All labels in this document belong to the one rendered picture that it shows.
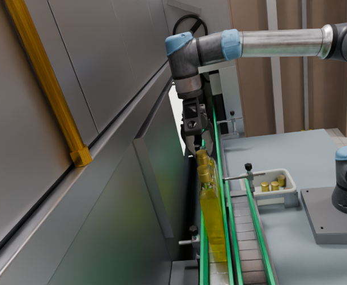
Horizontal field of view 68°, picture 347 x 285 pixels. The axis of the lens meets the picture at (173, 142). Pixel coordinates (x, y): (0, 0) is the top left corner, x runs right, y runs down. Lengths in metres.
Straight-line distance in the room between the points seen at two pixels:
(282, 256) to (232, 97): 1.09
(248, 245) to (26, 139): 0.73
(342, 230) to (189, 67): 0.75
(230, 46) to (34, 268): 0.60
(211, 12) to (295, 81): 1.90
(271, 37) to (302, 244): 0.72
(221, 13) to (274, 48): 0.92
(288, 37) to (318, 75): 2.59
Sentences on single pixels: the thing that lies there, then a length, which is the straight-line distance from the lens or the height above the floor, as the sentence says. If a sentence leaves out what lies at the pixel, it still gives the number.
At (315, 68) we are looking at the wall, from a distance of 3.41.
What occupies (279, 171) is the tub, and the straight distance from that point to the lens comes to 1.31.
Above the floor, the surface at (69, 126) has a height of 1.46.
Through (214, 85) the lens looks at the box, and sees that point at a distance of 1.87.
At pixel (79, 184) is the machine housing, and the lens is 0.38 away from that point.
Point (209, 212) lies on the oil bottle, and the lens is 0.82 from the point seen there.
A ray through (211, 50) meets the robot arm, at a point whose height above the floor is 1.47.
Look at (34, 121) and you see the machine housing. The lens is 0.37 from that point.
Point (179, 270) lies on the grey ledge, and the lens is 0.88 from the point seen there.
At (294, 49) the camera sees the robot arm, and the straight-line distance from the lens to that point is 0.86.
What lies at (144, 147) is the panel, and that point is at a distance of 0.66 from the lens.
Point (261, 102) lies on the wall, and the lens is 3.41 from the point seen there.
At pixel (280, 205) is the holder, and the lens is 1.22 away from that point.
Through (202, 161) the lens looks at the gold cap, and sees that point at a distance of 0.80.
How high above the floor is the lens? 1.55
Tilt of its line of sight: 23 degrees down
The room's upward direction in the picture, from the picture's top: 14 degrees counter-clockwise
